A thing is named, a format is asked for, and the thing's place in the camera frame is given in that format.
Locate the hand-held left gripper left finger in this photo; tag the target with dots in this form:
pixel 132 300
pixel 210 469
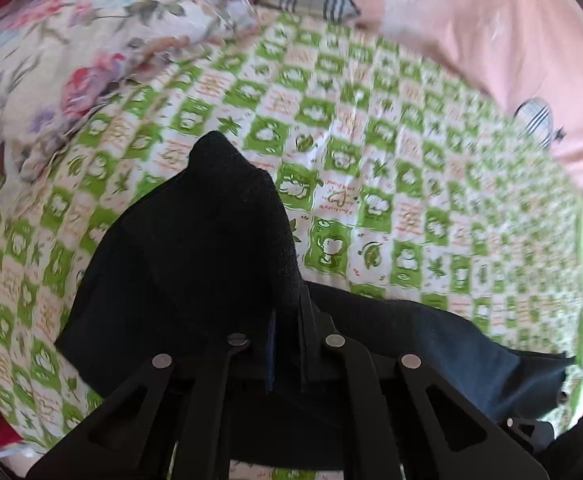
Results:
pixel 271 360

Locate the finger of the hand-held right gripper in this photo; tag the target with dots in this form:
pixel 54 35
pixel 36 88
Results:
pixel 529 432

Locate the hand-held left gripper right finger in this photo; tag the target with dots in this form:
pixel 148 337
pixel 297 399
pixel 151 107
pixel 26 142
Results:
pixel 307 355

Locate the black pants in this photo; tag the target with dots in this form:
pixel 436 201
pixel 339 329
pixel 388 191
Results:
pixel 206 260

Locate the green checkered bed sheet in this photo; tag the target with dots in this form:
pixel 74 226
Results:
pixel 421 200

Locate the floral pillow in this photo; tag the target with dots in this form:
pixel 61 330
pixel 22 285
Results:
pixel 96 45

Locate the pink quilt with plaid hearts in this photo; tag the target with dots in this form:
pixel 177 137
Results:
pixel 471 25

